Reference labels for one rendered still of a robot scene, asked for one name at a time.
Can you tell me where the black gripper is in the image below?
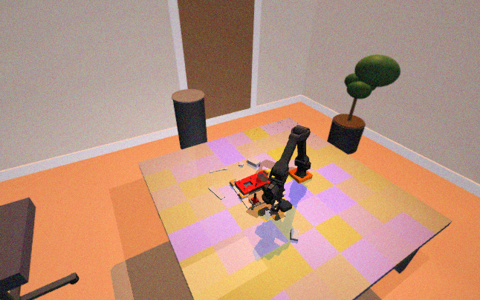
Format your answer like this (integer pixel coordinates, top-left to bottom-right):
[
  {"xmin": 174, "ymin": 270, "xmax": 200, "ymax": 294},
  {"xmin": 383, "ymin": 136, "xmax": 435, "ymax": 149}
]
[{"xmin": 262, "ymin": 184, "xmax": 292, "ymax": 212}]

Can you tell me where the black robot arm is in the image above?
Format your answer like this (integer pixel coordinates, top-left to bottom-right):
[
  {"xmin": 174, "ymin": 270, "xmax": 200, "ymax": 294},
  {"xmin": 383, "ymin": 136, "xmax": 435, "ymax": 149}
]
[{"xmin": 262, "ymin": 125, "xmax": 311, "ymax": 205}]

